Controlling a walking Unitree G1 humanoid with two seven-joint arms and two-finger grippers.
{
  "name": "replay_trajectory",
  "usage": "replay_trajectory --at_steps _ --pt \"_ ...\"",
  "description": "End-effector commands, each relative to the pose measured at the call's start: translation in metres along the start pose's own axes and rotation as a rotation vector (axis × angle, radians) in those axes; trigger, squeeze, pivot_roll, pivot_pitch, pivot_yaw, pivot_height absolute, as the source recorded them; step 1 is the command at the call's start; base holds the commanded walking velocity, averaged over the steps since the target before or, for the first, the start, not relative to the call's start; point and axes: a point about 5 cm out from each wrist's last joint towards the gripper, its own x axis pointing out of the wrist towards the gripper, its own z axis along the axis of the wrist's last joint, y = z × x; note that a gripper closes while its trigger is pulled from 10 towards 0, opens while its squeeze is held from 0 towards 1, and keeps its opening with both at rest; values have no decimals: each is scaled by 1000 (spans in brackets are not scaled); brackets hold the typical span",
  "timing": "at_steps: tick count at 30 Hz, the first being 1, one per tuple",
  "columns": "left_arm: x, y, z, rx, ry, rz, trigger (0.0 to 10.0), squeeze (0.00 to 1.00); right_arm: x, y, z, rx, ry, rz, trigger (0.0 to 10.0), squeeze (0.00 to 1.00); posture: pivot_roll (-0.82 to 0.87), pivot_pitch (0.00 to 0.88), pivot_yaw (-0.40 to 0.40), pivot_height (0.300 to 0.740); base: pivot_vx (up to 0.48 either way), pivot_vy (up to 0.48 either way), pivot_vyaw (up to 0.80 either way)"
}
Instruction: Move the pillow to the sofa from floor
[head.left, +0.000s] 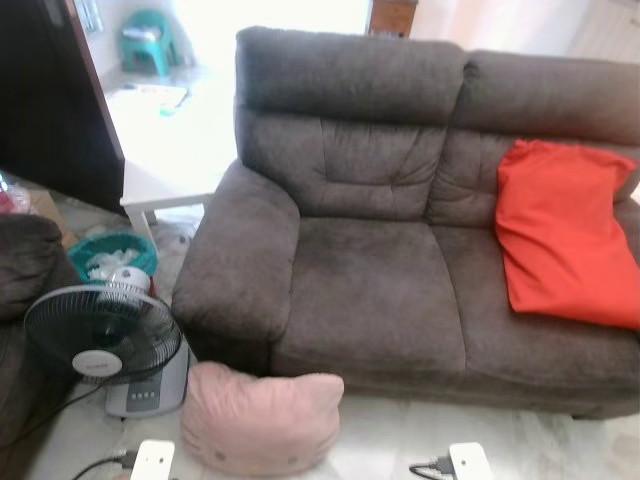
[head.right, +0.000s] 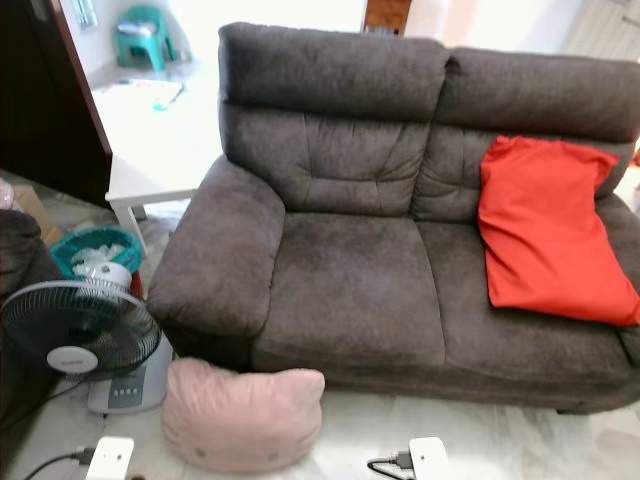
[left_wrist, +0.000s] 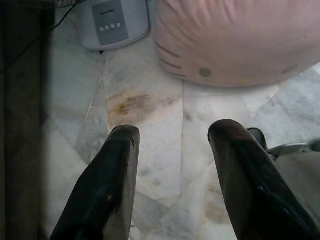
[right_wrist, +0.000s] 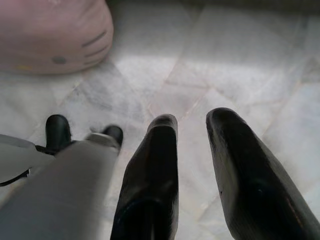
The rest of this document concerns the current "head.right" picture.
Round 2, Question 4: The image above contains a red pillow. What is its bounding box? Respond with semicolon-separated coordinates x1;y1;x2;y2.
477;135;640;328

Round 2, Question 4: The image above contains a pink cat-shaped pillow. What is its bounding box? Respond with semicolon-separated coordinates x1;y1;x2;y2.
162;357;327;474

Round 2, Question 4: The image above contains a brown two-seat fabric sofa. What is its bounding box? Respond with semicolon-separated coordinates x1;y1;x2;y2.
147;22;640;416

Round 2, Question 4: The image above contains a cardboard box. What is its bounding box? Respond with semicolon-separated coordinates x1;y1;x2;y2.
15;185;61;246

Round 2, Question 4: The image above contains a teal plastic basket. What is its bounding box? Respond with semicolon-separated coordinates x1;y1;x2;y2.
50;226;143;281

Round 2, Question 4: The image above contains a black grille table fan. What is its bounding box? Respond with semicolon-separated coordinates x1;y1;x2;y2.
0;262;176;416

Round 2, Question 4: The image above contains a dark wooden door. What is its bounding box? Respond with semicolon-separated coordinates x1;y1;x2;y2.
0;0;114;209

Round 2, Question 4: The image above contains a white coffee table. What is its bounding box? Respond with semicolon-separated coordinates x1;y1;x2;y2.
95;75;226;246

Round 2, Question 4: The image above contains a teal plastic stool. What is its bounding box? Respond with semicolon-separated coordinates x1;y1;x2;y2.
115;5;176;73

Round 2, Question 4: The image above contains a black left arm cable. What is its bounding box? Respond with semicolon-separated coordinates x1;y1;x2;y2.
25;447;96;480

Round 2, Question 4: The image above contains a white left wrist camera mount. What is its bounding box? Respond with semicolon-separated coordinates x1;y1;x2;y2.
85;436;136;480

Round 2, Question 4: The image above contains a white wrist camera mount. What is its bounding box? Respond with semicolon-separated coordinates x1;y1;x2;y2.
407;437;451;480
85;436;136;480

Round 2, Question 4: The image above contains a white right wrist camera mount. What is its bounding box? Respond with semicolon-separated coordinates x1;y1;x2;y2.
407;437;451;480

